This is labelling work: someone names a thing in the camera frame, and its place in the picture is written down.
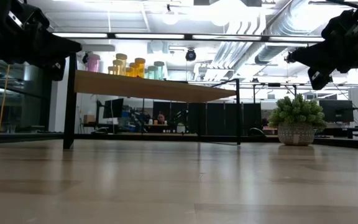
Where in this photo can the wooden shelf with black legs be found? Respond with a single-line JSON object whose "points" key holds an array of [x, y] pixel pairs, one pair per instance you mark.
{"points": [[151, 88]]}

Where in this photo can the black computer monitor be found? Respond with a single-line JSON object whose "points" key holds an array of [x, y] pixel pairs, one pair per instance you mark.
{"points": [[113, 108], [336, 110]]}

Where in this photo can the black partition wall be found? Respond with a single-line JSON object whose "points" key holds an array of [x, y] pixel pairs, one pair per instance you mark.
{"points": [[216, 118]]}

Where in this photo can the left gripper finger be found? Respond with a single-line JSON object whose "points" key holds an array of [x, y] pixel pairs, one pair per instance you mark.
{"points": [[59, 48], [56, 70]]}

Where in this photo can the green plant in patterned pot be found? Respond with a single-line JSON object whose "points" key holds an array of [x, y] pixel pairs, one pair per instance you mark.
{"points": [[296, 112]]}

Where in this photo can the black ceiling spotlight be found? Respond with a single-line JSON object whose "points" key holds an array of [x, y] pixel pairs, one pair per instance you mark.
{"points": [[287, 57], [190, 55], [85, 58]]}

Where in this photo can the black metal frame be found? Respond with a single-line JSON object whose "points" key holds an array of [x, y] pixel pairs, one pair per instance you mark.
{"points": [[273, 84]]}

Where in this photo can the cardboard box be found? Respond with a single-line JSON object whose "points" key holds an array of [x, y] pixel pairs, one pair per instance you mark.
{"points": [[89, 119]]}

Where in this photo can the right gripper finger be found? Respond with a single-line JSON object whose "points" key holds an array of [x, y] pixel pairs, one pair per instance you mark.
{"points": [[319, 77], [309, 54]]}

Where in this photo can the yellow medicine bottle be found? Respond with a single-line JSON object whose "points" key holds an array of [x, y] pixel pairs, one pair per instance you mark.
{"points": [[110, 70], [122, 63]]}

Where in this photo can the pink medicine bottle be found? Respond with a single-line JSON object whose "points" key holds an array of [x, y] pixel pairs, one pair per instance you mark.
{"points": [[93, 63]]}

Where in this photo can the person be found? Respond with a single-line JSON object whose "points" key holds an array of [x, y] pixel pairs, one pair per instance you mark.
{"points": [[161, 119]]}

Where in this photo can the green medicine bottle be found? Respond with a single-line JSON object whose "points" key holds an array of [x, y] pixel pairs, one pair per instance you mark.
{"points": [[146, 74], [159, 71]]}

